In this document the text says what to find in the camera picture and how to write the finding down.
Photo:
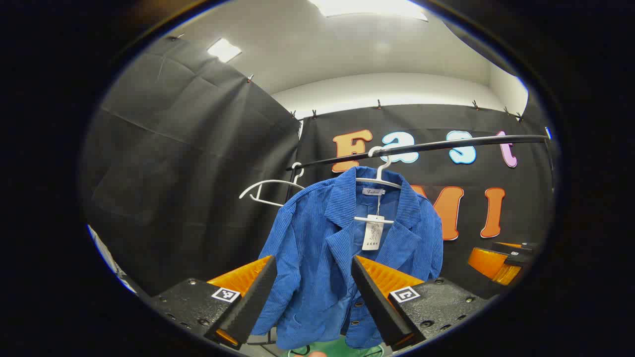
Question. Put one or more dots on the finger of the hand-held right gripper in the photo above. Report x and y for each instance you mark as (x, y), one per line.
(488, 263)

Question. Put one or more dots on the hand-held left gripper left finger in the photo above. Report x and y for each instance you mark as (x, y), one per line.
(255, 302)

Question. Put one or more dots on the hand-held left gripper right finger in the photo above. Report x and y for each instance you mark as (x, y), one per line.
(374, 302)

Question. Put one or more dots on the green laundry hamper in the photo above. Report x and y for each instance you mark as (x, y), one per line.
(347, 348)

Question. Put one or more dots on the small white plastic hanger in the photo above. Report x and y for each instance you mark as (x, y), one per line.
(270, 181)

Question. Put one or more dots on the large white plastic hanger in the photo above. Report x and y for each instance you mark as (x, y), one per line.
(379, 173)

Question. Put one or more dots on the black backdrop cloth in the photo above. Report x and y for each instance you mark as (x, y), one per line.
(173, 173)
(516, 198)

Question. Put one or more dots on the white paper hang tag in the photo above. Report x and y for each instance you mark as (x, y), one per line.
(373, 233)

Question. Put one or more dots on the small ceiling light panel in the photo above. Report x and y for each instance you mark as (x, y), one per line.
(224, 49)

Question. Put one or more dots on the black clothes rail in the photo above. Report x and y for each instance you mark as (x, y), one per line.
(446, 145)

